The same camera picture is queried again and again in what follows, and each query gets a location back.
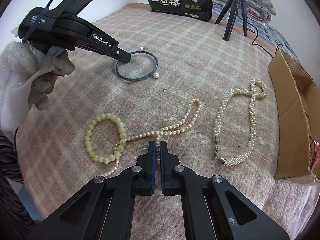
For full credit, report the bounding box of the thin pearl strand necklace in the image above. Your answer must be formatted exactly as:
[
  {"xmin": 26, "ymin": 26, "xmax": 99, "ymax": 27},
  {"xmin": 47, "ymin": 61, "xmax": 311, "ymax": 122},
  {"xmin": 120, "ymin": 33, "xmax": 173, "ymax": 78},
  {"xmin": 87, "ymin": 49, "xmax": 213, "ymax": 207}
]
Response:
[{"xmin": 101, "ymin": 98, "xmax": 203, "ymax": 178}]

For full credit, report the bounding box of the brown cardboard box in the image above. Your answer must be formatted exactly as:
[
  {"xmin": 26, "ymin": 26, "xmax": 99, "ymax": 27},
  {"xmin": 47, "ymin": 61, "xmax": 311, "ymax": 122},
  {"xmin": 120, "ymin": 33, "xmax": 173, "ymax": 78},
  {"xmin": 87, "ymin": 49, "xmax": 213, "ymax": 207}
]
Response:
[{"xmin": 268, "ymin": 49, "xmax": 319, "ymax": 185}]

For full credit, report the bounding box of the black power cable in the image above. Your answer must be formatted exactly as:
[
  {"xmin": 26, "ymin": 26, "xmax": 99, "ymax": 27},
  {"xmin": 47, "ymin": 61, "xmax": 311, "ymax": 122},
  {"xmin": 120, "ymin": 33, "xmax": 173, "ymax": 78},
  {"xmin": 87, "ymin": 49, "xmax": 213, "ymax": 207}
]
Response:
[{"xmin": 240, "ymin": 0, "xmax": 286, "ymax": 61}]

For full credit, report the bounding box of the blue checked bed sheet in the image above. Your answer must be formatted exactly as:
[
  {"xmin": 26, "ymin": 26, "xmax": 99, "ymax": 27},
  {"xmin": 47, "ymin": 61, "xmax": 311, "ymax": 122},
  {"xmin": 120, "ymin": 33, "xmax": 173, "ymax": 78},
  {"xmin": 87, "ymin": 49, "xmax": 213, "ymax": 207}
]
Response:
[{"xmin": 213, "ymin": 4, "xmax": 301, "ymax": 63}]

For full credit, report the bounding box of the left hand white glove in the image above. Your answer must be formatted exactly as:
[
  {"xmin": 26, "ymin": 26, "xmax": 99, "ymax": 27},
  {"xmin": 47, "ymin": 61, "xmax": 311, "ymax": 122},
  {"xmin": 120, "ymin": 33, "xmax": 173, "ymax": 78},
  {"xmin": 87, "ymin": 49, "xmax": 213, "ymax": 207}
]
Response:
[{"xmin": 1, "ymin": 41, "xmax": 75, "ymax": 132}]

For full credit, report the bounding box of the pink plaid blanket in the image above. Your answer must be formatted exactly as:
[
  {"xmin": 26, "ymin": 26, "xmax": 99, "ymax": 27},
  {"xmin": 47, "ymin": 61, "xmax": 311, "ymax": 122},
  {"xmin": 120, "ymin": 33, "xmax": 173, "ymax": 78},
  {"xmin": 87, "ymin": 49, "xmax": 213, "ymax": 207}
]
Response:
[{"xmin": 16, "ymin": 5, "xmax": 319, "ymax": 239}]

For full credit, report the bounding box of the black tripod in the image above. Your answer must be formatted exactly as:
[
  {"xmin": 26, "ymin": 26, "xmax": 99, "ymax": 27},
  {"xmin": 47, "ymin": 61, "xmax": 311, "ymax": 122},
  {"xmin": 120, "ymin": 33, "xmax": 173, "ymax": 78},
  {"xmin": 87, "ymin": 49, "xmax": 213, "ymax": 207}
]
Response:
[{"xmin": 215, "ymin": 0, "xmax": 248, "ymax": 41}]

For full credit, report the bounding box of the yellow bead bracelet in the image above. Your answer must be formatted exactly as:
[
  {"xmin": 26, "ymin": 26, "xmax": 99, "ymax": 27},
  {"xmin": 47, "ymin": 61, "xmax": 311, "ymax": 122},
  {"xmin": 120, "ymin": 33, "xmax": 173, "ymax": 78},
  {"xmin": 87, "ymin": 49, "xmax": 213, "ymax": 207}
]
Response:
[{"xmin": 84, "ymin": 112, "xmax": 128, "ymax": 164}]

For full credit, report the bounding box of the blue bangle bracelet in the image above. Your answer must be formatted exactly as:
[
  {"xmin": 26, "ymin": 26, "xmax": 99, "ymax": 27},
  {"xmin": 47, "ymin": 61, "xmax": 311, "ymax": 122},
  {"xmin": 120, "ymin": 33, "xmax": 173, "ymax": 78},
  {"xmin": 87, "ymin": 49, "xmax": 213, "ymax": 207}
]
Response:
[{"xmin": 115, "ymin": 51, "xmax": 159, "ymax": 83}]

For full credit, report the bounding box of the twisted multi-strand pearl necklace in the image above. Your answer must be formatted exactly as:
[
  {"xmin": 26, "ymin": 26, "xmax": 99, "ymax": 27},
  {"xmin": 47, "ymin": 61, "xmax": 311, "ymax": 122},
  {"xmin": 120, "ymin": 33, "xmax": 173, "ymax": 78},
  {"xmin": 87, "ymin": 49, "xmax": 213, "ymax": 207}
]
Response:
[{"xmin": 213, "ymin": 78, "xmax": 267, "ymax": 168}]

